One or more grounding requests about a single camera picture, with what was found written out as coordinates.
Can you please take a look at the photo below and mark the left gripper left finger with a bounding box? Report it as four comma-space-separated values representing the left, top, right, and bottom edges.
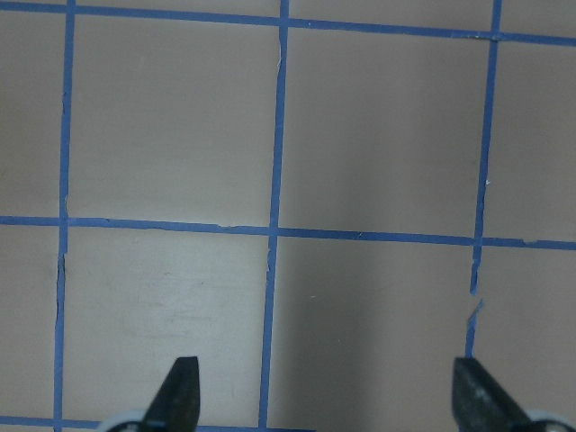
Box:
142, 356, 200, 432

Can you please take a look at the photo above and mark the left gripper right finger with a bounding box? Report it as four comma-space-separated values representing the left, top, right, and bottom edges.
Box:
452, 357, 532, 432

